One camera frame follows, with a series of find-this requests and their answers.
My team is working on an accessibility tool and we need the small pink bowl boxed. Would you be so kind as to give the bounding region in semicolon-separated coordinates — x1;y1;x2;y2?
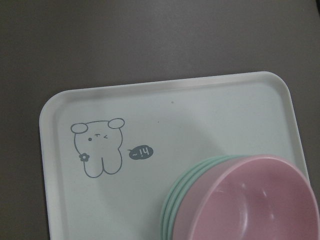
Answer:
172;155;320;240

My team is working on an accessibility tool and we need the white bear serving tray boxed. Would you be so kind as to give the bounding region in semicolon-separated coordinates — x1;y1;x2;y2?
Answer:
39;71;308;240

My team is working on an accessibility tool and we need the top green bowl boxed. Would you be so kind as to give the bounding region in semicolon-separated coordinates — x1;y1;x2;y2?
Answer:
163;154;241;240

